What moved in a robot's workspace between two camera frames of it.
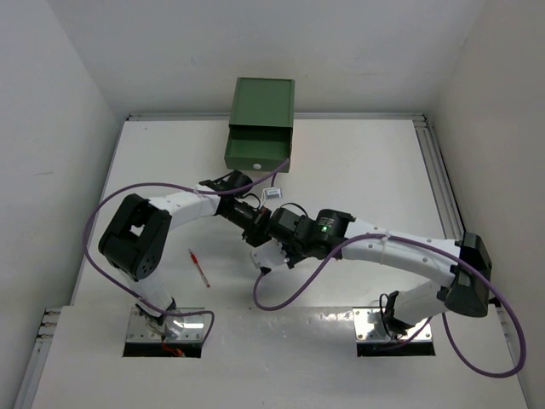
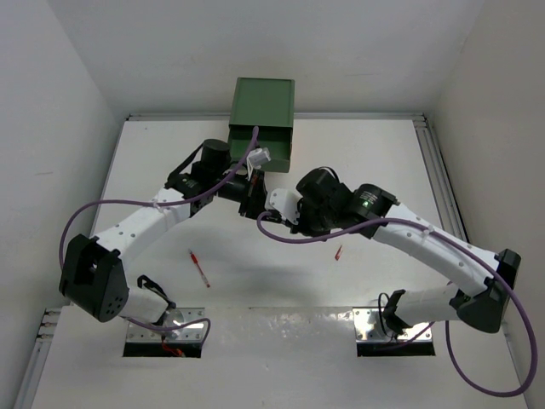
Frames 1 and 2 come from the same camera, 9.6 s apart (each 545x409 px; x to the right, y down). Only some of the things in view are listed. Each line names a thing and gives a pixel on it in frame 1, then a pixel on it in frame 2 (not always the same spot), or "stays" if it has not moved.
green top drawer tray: (257, 148) stays
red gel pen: (196, 262) stays
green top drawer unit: (263, 104) stays
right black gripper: (291, 259) → (299, 227)
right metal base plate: (370, 326) stays
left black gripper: (252, 230) → (253, 204)
